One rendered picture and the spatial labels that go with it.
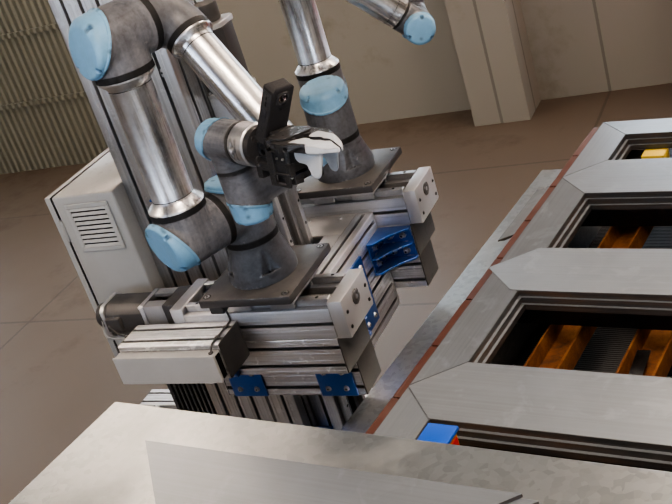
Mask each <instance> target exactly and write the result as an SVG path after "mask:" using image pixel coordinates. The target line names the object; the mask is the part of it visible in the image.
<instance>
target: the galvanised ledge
mask: <svg viewBox="0 0 672 504"><path fill-rule="evenodd" d="M561 170H562V169H554V170H542V171H541V172H540V173H539V175H538V176H537V177H536V179H535V180H534V181H533V182H532V184H531V185H530V186H529V188H528V189H527V190H526V191H525V193H524V194H523V195H522V197H521V198H520V199H519V201H518V202H517V203H516V204H515V206H514V207H513V208H512V210H511V211H510V212H509V213H508V215H507V216H506V217H505V219H504V220H503V221H502V222H501V224H500V225H499V226H498V228H497V229H496V230H495V231H494V233H493V234H492V235H491V237H490V238H489V239H488V240H487V242H486V243H485V244H484V246H483V247H482V248H481V249H480V251H479V252H478V253H477V255H476V256H475V257H474V259H473V260H472V261H471V262H470V264H469V265H468V266H467V268H466V269H465V270H464V271H463V273H462V274H461V275H460V277H459V278H458V279H457V280H456V282H455V283H454V284H453V286H452V287H451V288H450V289H449V291H448V292H447V293H446V295H445V296H444V297H443V298H442V300H441V301H440V302H439V304H438V305H437V306H436V307H435V309H434V310H433V311H432V313H431V314H430V315H429V316H428V318H427V319H426V320H425V322H424V323H423V324H422V326H421V327H420V328H419V329H418V331H417V332H416V333H415V335H414V336H413V337H412V338H411V340H410V341H409V342H408V344H407V345H406V346H405V347H404V349H403V350H402V351H401V353H400V354H399V355H398V356H397V358H396V359H395V360H394V362H393V363H392V364H391V365H390V367H389V368H388V369H387V371H386V372H385V373H384V374H383V376H382V377H381V378H380V380H379V381H378V382H377V384H376V385H375V386H374V387H373V389H372V390H371V391H370V393H369V394H368V395H367V396H366V398H365V399H364V400H363V402H362V403H361V404H360V405H359V407H358V408H357V409H356V411H355V412H354V413H353V414H352V416H351V417H350V418H349V420H348V421H347V422H346V423H345V425H344V426H343V427H342V429H341V430H343V431H351V432H358V433H366V432H367V430H368V429H369V428H370V426H371V425H372V424H373V422H374V421H375V420H376V418H377V417H378V416H379V414H380V413H381V411H382V410H383V409H384V407H385V406H386V405H387V403H388V402H389V401H390V399H391V398H393V395H394V394H395V393H396V391H397V390H398V389H399V387H400V386H401V385H402V383H403V382H404V381H405V379H406V378H407V377H408V375H409V374H410V373H411V371H412V370H413V369H414V367H415V366H416V365H417V363H418V362H419V361H420V359H421V358H422V357H423V355H424V354H425V353H426V351H427V350H428V349H429V347H430V346H431V345H432V343H433V342H434V341H435V339H436V338H437V337H438V335H439V334H440V332H441V331H442V330H443V328H444V327H445V326H446V324H447V323H448V322H449V320H450V319H451V318H452V316H453V315H454V314H455V312H456V311H457V310H458V308H459V307H460V306H461V304H462V303H463V302H464V300H466V298H467V296H468V295H469V294H470V292H471V291H472V290H473V288H474V287H475V286H476V284H477V283H478V282H479V280H480V279H481V278H482V276H483V275H484V274H485V272H486V271H487V270H488V268H489V267H490V266H491V264H492V263H493V262H494V260H495V259H497V256H498V255H499V253H500V252H501V251H502V249H503V248H504V247H505V245H506V244H507V243H508V241H509V240H510V239H511V238H510V239H507V240H505V241H499V242H498V239H499V238H500V237H501V235H502V234H503V233H504V232H505V230H506V229H507V228H508V226H509V225H510V224H511V223H512V221H513V220H514V219H515V217H516V216H517V215H518V214H519V212H520V211H521V210H522V208H523V207H524V206H525V205H526V203H527V202H528V201H529V199H530V198H531V197H532V196H533V194H534V193H535V192H536V190H537V189H543V188H546V187H547V186H550V185H551V184H552V183H553V181H554V180H555V179H556V177H557V176H558V174H559V173H560V172H561Z"/></svg>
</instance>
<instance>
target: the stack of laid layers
mask: <svg viewBox="0 0 672 504"><path fill-rule="evenodd" d="M661 148H672V132H663V133H644V134H625V136H624V138H623V139H622V140H621V142H620V143H619V145H618V146H617V148H616V149H615V151H614V152H613V153H612V155H611V156H610V158H609V159H608V160H624V159H626V157H627V156H628V154H629V153H630V151H631V150H638V149H661ZM637 209H672V191H669V192H623V193H584V196H583V197H582V199H581V200H580V201H579V203H578V204H577V206H576V207H575V209H574V210H573V212H572V213H571V214H570V216H569V217H568V219H567V220H566V222H565V223H564V225H563V226H562V228H561V229H560V230H559V232H558V233H557V235H556V236H555V238H554V239H553V241H552V242H551V244H550V245H549V246H548V248H567V246H568V245H569V243H570V242H571V240H572V239H573V237H574V236H575V234H576V233H577V231H578V230H579V228H580V227H581V225H582V224H583V222H584V221H585V219H586V218H587V216H588V215H589V213H590V212H591V210H637ZM525 310H545V311H568V312H590V313H613V314H636V315H659V316H672V296H671V295H640V294H609V293H577V292H546V291H522V290H517V293H516V294H515V296H514V297H513V299H512V300H511V302H510V303H509V304H508V306H507V307H506V309H505V310H504V312H503V313H502V315H501V316H500V318H499V319H498V320H497V322H496V323H495V325H494V326H493V328H492V329H491V331H490V332H489V334H488V335H487V336H486V338H485V339H484V341H483V342H482V344H481V345H480V347H479V348H478V349H477V351H476V352H475V354H474V355H473V357H472V358H471V360H470V361H469V362H474V363H487V364H490V362H491V361H492V359H493V358H494V356H495V355H496V353H497V352H498V350H499V349H500V347H501V346H502V344H503V343H504V341H505V340H506V338H507V337H508V335H509V334H510V332H511V331H512V329H513V328H514V326H515V325H516V323H517V322H518V320H519V319H520V317H521V316H522V314H523V313H524V311H525ZM428 423H436V424H444V425H453V426H458V427H459V430H458V432H457V433H456V434H457V437H458V440H459V444H463V445H471V446H479V447H487V448H495V449H503V450H511V451H519V452H527V453H535V454H543V455H551V456H559V457H566V458H574V459H582V460H590V461H598V462H606V463H614V464H622V465H630V466H638V467H646V468H654V469H662V470H670V471H672V446H664V445H655V444H646V443H637V442H628V441H619V440H611V439H602V438H593V437H584V436H575V435H566V434H557V433H549V432H540V431H531V430H522V429H513V428H504V427H495V426H486V425H478V424H469V423H460V422H451V421H442V420H433V419H429V421H428V422H427V424H428ZM427 424H426V425H425V426H424V428H423V429H422V431H421V432H420V434H421V433H422V432H423V430H424V429H425V427H426V426H427ZM420 434H419V435H418V437H419V436H420ZM418 437H417V438H416V440H417V439H418Z"/></svg>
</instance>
